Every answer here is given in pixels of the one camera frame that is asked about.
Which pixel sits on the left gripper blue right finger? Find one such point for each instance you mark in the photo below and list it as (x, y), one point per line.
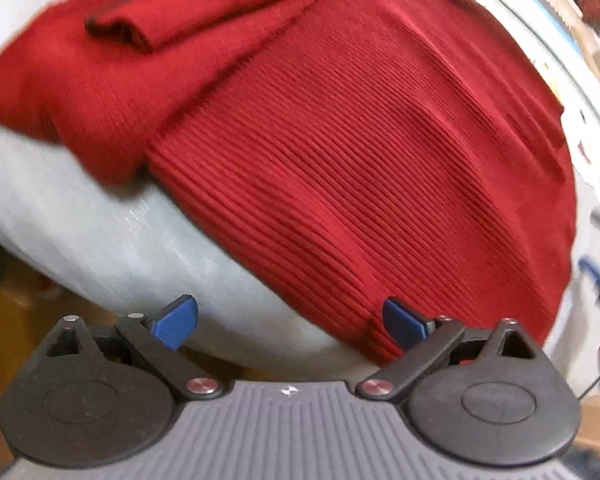
(427, 344)

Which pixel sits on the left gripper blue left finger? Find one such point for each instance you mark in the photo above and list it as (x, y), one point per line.
(155, 341)

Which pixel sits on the dark red knit sweater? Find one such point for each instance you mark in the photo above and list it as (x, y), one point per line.
(343, 151)

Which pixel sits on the grey printed bed sheet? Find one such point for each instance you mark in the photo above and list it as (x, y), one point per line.
(135, 250)

